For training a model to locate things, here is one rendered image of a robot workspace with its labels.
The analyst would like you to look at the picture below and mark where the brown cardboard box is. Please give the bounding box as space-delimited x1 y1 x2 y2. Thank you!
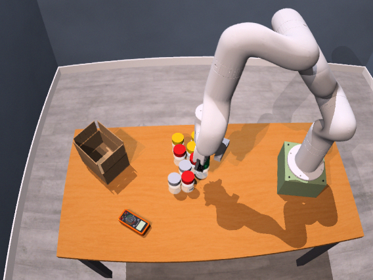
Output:
73 121 130 185

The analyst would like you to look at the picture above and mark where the orange digital multimeter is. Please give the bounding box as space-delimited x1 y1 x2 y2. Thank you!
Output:
118 209 150 236

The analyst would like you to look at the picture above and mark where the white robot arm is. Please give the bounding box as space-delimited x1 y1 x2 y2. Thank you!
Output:
194 9 357 181

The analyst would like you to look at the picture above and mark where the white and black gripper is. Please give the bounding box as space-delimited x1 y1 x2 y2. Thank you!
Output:
192 146 210 172

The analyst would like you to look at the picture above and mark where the white bottle with lavender cap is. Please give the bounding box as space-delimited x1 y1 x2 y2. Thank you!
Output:
179 160 192 176
168 172 181 194

